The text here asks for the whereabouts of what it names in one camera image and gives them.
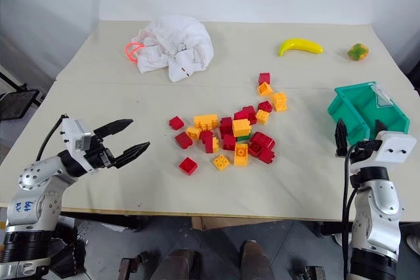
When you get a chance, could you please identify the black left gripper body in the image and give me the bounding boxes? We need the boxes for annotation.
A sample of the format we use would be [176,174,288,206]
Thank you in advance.
[85,132,117,170]

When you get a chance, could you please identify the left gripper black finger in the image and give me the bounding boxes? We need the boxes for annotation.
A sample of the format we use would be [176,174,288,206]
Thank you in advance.
[94,118,135,139]
[114,141,152,170]

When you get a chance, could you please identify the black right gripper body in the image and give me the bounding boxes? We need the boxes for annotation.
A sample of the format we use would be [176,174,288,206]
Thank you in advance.
[347,139,383,165]

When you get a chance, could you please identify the green plastic bin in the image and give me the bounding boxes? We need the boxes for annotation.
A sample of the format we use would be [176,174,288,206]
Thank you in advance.
[326,80,411,147]

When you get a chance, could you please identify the clear plastic label holder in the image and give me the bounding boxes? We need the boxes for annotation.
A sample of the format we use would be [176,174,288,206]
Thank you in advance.
[371,84,394,109]

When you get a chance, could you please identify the orange and green toy fruit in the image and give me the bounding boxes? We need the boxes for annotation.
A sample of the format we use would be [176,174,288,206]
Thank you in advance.
[347,43,369,62]

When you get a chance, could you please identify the red plastic building brick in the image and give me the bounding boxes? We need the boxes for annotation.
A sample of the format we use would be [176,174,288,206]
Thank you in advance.
[247,131,276,158]

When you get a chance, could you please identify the black metal stand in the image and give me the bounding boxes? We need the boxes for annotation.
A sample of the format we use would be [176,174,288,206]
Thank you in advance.
[0,69,46,121]

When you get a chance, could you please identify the crumpled white cloth bag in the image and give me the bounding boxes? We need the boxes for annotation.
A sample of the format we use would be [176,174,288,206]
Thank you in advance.
[132,14,215,83]

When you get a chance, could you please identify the yellow toy banana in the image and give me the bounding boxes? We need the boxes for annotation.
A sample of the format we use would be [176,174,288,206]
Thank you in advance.
[278,37,325,58]

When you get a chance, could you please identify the dark rounded shape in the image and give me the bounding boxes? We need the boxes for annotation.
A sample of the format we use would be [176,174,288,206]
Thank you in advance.
[156,248,201,280]
[240,239,276,280]

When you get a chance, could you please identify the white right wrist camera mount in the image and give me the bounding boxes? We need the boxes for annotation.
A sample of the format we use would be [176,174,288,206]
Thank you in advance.
[375,130,418,165]

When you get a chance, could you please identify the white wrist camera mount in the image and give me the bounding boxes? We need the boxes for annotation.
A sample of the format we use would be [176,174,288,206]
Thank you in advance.
[375,130,418,165]
[61,117,97,173]

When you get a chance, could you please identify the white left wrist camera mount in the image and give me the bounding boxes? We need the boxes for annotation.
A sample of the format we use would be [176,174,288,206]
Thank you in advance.
[61,117,97,173]

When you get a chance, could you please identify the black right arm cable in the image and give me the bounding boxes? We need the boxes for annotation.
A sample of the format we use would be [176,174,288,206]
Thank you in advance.
[340,142,368,280]

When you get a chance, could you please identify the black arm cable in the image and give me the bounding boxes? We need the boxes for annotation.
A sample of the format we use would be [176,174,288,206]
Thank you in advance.
[340,142,368,280]
[35,114,68,162]

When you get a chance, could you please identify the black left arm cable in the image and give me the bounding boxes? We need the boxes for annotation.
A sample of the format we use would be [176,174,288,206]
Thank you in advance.
[35,114,68,162]

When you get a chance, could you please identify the orange-pink bag cord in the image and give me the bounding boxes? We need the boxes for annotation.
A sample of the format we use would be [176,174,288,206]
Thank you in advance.
[125,42,144,62]

